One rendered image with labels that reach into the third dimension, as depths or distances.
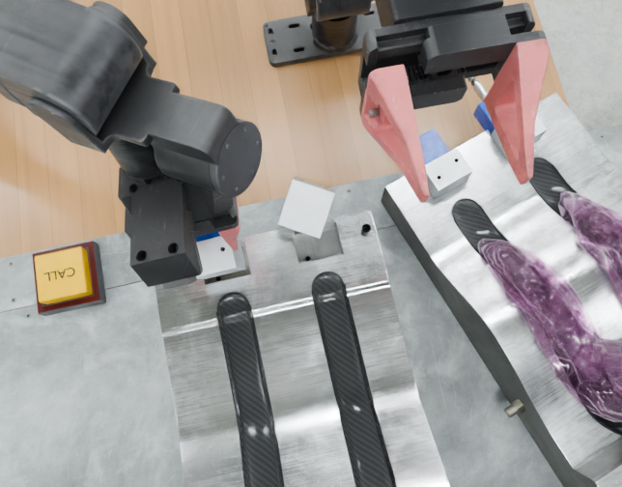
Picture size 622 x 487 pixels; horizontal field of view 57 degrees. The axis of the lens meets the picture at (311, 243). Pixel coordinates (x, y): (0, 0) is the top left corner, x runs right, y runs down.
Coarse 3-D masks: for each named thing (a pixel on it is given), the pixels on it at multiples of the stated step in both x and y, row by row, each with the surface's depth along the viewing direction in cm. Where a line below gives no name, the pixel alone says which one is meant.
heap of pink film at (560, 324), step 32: (576, 224) 66; (608, 224) 64; (480, 256) 67; (512, 256) 64; (608, 256) 62; (512, 288) 62; (544, 288) 61; (544, 320) 59; (576, 320) 60; (544, 352) 61; (576, 352) 59; (608, 352) 61; (576, 384) 61; (608, 384) 60; (608, 416) 60
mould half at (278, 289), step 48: (288, 240) 65; (192, 288) 64; (240, 288) 64; (288, 288) 64; (384, 288) 64; (192, 336) 63; (288, 336) 63; (384, 336) 63; (192, 384) 62; (288, 384) 62; (384, 384) 62; (192, 432) 61; (288, 432) 60; (336, 432) 60; (384, 432) 59; (192, 480) 58; (240, 480) 57; (288, 480) 57; (336, 480) 56; (432, 480) 55
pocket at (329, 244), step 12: (324, 228) 67; (336, 228) 67; (300, 240) 68; (312, 240) 68; (324, 240) 68; (336, 240) 68; (300, 252) 68; (312, 252) 68; (324, 252) 68; (336, 252) 68
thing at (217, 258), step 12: (204, 240) 59; (216, 240) 59; (204, 252) 59; (216, 252) 59; (228, 252) 59; (240, 252) 63; (204, 264) 59; (216, 264) 59; (228, 264) 59; (240, 264) 62; (204, 276) 61
